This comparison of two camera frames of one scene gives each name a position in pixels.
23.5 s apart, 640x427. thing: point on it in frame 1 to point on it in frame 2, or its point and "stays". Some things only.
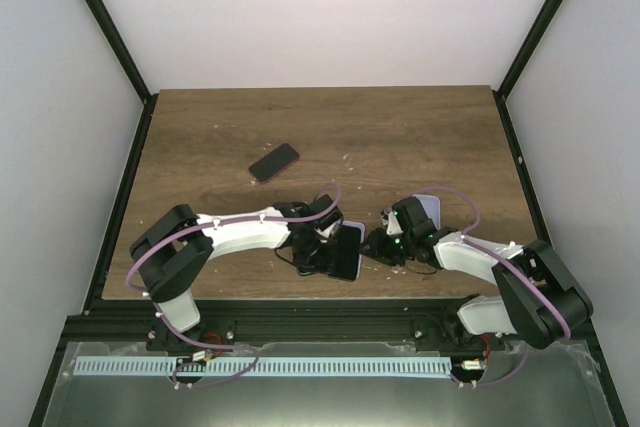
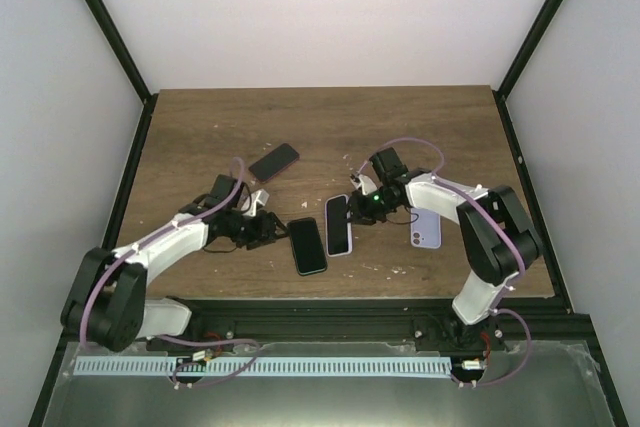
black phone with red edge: x=273 y=163 stays
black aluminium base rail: x=272 y=322 stays
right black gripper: x=377 y=249 to x=359 y=212
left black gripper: x=298 y=260 to x=265 y=231
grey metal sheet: x=530 y=385 stays
